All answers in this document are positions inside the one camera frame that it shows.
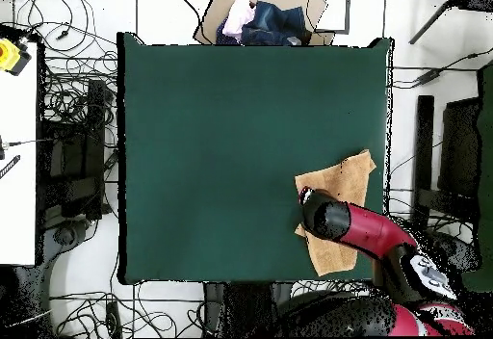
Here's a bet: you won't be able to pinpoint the tan terry towel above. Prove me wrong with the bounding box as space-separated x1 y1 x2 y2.
293 148 377 277

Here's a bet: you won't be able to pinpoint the dark green table cloth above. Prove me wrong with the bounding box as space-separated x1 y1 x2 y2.
116 31 395 287

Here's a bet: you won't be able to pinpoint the black metal stand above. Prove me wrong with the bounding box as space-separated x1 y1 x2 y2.
38 78 118 222
410 94 482 233

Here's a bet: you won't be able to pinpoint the round black base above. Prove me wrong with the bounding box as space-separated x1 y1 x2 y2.
51 221 80 248
434 230 483 274

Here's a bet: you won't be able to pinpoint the blue jeans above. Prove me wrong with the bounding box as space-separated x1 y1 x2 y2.
241 0 313 46

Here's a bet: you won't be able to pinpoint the purple dotted garment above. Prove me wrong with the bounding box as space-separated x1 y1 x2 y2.
215 18 245 46

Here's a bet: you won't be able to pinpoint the green cloth-covered table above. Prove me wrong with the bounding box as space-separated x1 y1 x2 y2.
454 60 493 293

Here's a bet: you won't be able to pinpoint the pale pink garment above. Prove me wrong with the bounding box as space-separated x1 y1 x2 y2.
221 0 258 41

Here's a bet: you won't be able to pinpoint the cardboard box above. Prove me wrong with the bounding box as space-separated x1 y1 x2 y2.
192 0 337 46

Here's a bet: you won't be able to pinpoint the black power strip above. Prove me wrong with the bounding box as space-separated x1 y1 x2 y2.
104 300 123 338

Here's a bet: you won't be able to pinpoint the black tripod stand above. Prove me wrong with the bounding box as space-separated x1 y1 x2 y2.
407 0 493 46

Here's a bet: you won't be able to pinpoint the white side table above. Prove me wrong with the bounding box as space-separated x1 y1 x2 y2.
0 40 39 267

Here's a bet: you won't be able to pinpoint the black striped tool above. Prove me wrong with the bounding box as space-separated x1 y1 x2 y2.
0 154 22 181

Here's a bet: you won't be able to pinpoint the yellow emergency stop button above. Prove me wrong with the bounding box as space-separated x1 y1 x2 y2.
0 37 33 77

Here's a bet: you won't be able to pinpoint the blue and black cable tangle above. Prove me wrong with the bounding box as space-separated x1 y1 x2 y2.
290 279 373 298

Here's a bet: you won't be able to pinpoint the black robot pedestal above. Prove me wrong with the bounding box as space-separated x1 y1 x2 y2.
202 281 294 338

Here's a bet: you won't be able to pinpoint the black power adapter cable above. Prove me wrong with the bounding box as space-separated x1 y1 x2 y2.
391 47 493 89

